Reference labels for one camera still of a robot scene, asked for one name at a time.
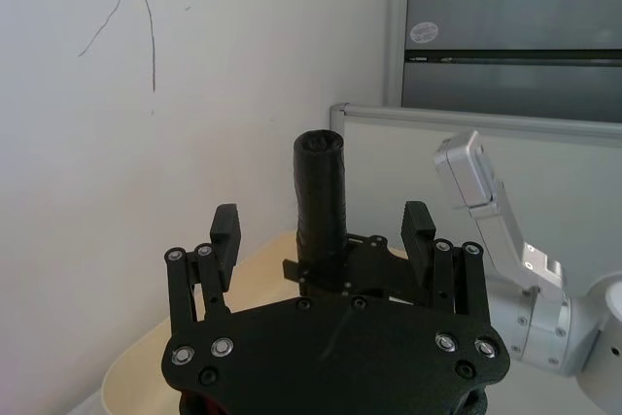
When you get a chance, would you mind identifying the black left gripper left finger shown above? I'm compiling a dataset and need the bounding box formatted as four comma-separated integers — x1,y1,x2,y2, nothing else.
163,203,243,338

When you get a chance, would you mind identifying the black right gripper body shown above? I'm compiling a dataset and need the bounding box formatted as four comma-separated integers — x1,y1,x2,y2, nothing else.
281,233,430,308

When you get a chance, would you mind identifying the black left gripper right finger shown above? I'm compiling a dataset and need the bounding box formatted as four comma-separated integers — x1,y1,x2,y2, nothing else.
400,200,490,325

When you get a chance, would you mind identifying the grey partition panel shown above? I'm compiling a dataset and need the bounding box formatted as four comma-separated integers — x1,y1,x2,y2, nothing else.
328,102,622,299

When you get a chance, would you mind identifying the black wrapped cylinder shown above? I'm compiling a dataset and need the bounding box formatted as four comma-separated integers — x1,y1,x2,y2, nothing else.
293,128,349,290

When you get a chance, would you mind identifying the round white sticker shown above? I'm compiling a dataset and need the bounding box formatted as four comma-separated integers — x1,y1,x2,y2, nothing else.
410,20,442,45

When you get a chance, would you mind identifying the pale grey frame post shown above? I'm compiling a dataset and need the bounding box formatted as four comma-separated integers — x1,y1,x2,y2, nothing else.
382,0,412,108

